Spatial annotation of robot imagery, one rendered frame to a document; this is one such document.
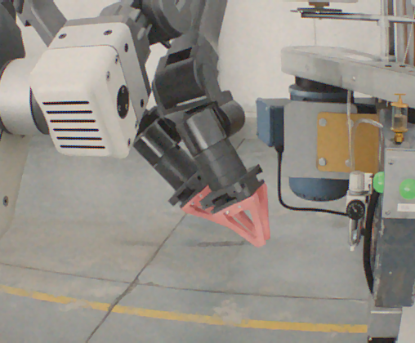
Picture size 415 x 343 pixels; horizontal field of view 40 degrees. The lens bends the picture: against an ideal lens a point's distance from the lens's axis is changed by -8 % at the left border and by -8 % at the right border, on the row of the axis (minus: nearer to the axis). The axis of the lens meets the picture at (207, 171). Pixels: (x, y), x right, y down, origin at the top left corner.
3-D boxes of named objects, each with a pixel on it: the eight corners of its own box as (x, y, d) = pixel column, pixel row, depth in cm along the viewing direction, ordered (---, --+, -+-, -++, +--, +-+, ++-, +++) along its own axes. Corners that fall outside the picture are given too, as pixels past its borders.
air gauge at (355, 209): (345, 220, 107) (345, 201, 106) (345, 216, 109) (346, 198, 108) (364, 220, 106) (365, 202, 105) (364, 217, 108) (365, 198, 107)
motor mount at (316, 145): (283, 179, 127) (283, 102, 122) (287, 169, 133) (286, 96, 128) (412, 184, 120) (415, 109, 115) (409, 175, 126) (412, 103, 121)
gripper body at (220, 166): (265, 173, 88) (241, 128, 88) (243, 194, 79) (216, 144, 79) (229, 192, 91) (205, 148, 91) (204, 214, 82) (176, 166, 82)
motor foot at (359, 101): (337, 134, 130) (337, 95, 128) (339, 122, 141) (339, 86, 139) (377, 135, 128) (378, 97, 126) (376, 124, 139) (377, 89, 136)
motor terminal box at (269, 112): (267, 159, 128) (266, 105, 124) (254, 147, 137) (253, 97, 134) (304, 156, 129) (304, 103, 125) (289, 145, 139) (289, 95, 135)
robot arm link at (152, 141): (122, 146, 101) (136, 130, 97) (146, 125, 106) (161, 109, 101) (151, 175, 101) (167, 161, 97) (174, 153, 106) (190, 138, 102)
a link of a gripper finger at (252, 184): (290, 224, 87) (259, 168, 87) (277, 243, 81) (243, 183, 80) (252, 242, 90) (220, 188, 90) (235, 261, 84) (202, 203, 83)
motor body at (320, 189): (283, 203, 133) (283, 91, 125) (292, 181, 147) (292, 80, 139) (351, 206, 129) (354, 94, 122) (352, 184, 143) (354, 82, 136)
